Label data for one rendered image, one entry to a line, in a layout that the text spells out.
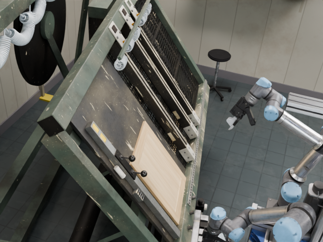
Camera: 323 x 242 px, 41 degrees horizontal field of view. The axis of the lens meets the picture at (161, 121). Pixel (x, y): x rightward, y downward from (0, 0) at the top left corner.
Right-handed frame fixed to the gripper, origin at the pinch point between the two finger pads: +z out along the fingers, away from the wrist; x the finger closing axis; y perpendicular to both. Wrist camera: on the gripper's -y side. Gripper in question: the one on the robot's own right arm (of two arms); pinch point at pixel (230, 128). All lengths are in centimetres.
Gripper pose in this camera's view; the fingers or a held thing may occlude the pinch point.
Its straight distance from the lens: 255.0
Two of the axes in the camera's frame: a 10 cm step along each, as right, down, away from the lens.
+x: -3.5, 2.5, -9.0
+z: -5.4, 7.3, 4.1
